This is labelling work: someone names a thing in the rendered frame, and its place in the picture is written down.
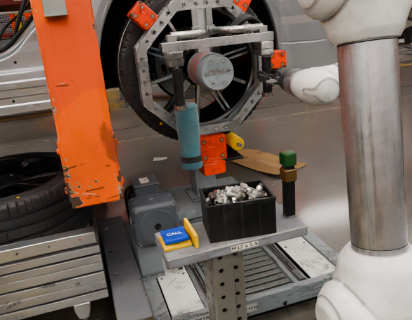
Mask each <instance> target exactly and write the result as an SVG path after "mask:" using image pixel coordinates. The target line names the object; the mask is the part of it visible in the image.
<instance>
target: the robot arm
mask: <svg viewBox="0 0 412 320"><path fill-rule="evenodd" d="M297 1H298V3H299V5H300V7H301V9H302V10H303V12H304V13H305V14H306V15H308V16H309V17H310V18H311V19H313V20H318V21H319V22H320V24H321V25H322V27H323V29H324V31H325V33H326V37H327V39H328V41H329V42H330V43H331V45H332V46H337V60H338V63H335V64H332V65H326V66H322V67H312V68H310V69H299V68H294V69H287V70H284V72H282V71H279V72H278V70H273V69H272V74H267V73H266V72H265V71H260V70H258V71H257V79H258V80H259V82H261V83H265V84H267V85H270V84H271V83H274V84H278V85H279V86H280V87H281V88H282V89H283V90H284V91H286V93H288V94H289V95H293V96H295V97H297V98H298V99H300V100H301V101H303V102H306V103H309V104H312V105H327V104H330V103H332V102H334V101H335V100H336V99H337V98H338V97H340V103H341V113H342V130H343V142H344V151H345V169H346V178H347V195H348V205H349V222H350V239H351V241H349V242H348V243H347V244H346V245H345V246H344V247H343V249H342V250H341V252H339V254H338V259H337V263H336V267H335V270H334V273H333V277H332V280H331V281H328V282H326V283H325V284H324V285H323V287H322V288H321V290H320V292H319V294H318V296H317V303H316V318H317V320H412V245H411V244H410V243H409V242H408V220H407V207H406V182H405V169H404V144H403V131H402V107H401V82H400V68H399V44H398V37H400V36H401V35H402V33H403V31H404V29H406V28H408V27H410V26H412V0H297Z"/></svg>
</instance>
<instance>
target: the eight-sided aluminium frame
mask: <svg viewBox="0 0 412 320"><path fill-rule="evenodd" d="M205 7H212V8H217V7H220V8H221V9H222V10H223V11H224V12H225V13H226V14H227V15H228V16H229V17H230V18H231V19H233V21H234V20H235V19H236V18H237V17H238V16H239V15H242V14H244V13H245V12H243V10H242V9H240V7H238V6H237V5H235V4H234V3H233V0H170V1H168V2H167V3H166V4H165V5H164V6H163V8H162V10H161V11H160V12H159V14H158V19H157V20H156V21H155V23H154V24H153V26H152V27H151V28H150V29H149V31H145V32H144V33H143V35H142V36H141V38H140V39H139V40H138V41H137V43H136V44H135V45H134V47H133V49H134V56H135V63H136V72H137V78H138V86H139V92H140V100H141V104H142V105H143V106H144V107H145V108H146V109H147V110H148V111H151V112H152V113H153V114H155V115H156V116H157V117H158V118H160V119H161V120H163V121H164V122H165V123H166V124H168V125H169V126H171V127H172V128H173V129H175V130H176V131H177V129H176V117H174V116H173V115H171V114H170V113H169V112H168V111H166V110H165V109H163V108H162V107H161V106H160V105H158V104H157V103H155V101H153V99H152V89H151V83H150V74H149V65H148V59H147V50H148V49H149V48H150V46H151V45H152V43H153V42H154V41H155V40H156V38H157V37H158V35H159V34H160V33H161V32H162V30H163V29H164V28H165V26H166V25H167V24H168V22H169V21H170V20H171V18H172V17H173V15H174V14H175V13H176V12H177V11H182V10H191V8H197V9H203V8H205ZM152 31H153V33H152ZM145 41H146V42H145ZM262 57H264V56H258V55H253V75H254V84H253V86H252V87H251V88H250V89H249V91H248V92H247V93H246V94H245V96H244V97H243V99H242V100H241V101H240V102H239V103H238V105H237V106H236V108H235V109H234V110H233V111H232V113H231V114H230V115H229V117H228V118H226V119H219V120H214V121H207V122H203V123H199V128H200V135H207V134H212V133H219V132H223V131H231V130H236V129H237V127H238V126H239V125H241V123H242V121H243V120H244V118H245V117H246V116H247V115H248V113H249V112H250V111H251V109H252V108H253V107H254V106H255V104H256V103H257V101H259V99H260V98H261V97H262V92H263V84H262V83H261V82H259V80H258V79H257V71H258V70H260V71H262Z"/></svg>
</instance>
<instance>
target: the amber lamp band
mask: <svg viewBox="0 0 412 320"><path fill-rule="evenodd" d="M280 179H281V180H282V181H284V182H286V183H288V182H294V181H296V180H297V169H296V168H294V169H290V170H285V169H284V168H282V167H280Z"/></svg>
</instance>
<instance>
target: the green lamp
mask: <svg viewBox="0 0 412 320"><path fill-rule="evenodd" d="M279 163H280V164H281V165H283V166H284V167H288V166H294V165H296V152H293V151H292V150H284V151H280V152H279Z"/></svg>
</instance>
